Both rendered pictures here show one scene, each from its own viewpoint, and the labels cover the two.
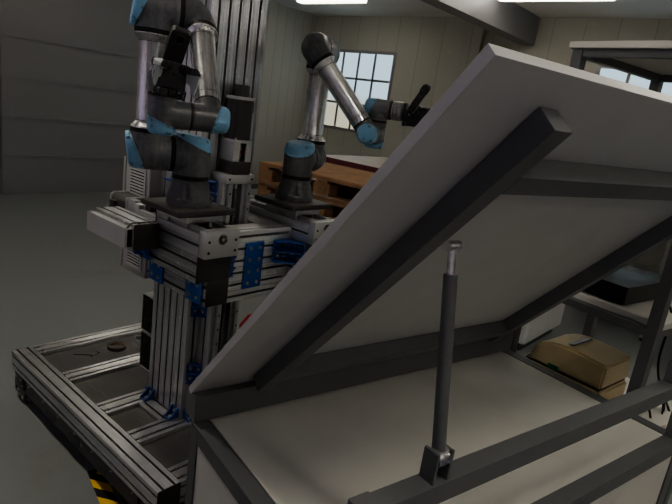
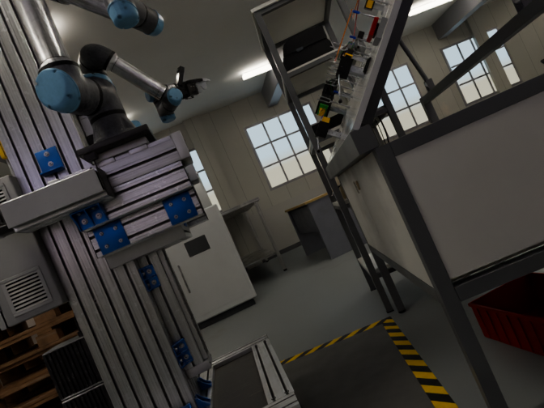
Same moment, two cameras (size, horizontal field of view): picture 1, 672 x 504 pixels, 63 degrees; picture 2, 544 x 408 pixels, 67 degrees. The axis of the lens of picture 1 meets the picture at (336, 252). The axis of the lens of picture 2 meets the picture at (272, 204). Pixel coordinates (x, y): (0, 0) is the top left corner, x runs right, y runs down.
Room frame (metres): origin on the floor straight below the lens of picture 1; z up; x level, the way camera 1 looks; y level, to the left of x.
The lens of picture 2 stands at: (0.65, 1.24, 0.75)
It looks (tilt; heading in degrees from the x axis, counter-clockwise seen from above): 1 degrees up; 312
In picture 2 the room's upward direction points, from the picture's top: 24 degrees counter-clockwise
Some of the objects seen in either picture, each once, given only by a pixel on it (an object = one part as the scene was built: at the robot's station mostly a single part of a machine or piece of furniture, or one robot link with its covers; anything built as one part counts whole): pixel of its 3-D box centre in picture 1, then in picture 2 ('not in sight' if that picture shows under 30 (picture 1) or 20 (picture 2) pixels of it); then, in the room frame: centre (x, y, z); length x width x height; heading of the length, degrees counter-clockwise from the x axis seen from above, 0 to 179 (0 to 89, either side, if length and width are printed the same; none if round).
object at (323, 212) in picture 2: not in sight; (327, 222); (3.87, -3.16, 0.37); 1.33 x 0.69 x 0.73; 142
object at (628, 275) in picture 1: (604, 277); (333, 125); (1.92, -0.96, 1.09); 0.35 x 0.33 x 0.07; 128
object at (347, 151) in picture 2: (382, 364); (342, 161); (1.50, -0.18, 0.83); 1.18 x 0.05 x 0.06; 128
